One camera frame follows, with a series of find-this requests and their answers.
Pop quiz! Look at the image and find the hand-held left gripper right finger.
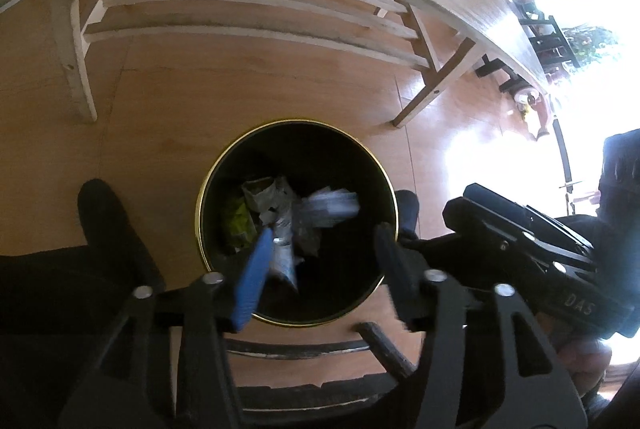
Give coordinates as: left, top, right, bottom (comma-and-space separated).
375, 223, 588, 429

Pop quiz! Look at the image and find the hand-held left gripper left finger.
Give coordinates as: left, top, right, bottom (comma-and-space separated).
57, 226, 276, 429

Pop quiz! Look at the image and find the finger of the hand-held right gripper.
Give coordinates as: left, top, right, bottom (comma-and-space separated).
462, 183, 596, 260
442, 198, 556, 270

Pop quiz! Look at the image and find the green snack bag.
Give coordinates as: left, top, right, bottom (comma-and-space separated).
220, 196, 257, 255

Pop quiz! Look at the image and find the torn white green package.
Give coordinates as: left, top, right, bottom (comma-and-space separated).
242, 176, 299, 228

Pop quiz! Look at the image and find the white printed paper packet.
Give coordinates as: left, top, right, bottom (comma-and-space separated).
295, 189, 361, 230

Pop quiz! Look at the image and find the black bin with gold rim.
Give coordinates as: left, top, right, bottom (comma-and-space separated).
195, 119, 401, 327

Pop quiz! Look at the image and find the person's right hand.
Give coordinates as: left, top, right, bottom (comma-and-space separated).
554, 331, 612, 391

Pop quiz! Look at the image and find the person's right leg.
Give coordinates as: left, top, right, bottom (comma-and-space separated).
394, 189, 422, 240

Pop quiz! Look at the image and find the person's leg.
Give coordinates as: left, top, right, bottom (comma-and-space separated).
0, 178, 168, 345
394, 189, 422, 240

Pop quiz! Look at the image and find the dark cloth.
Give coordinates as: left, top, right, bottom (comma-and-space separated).
597, 129, 640, 230

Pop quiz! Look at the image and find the person's left leg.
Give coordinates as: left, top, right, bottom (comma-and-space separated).
0, 178, 168, 345

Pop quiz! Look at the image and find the green plant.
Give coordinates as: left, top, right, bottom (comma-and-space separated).
562, 25, 618, 67

